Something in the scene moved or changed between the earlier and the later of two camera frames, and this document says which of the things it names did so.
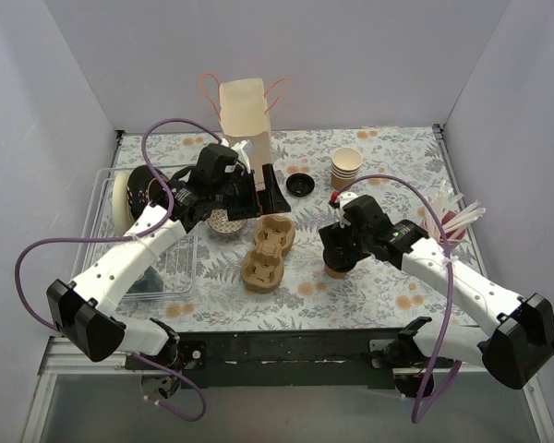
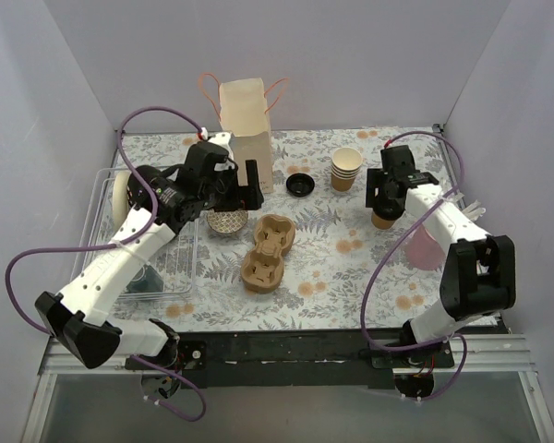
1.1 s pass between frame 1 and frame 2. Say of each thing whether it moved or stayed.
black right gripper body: moved
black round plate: stayed
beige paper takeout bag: stayed
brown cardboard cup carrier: stayed
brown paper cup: moved
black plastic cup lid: stayed
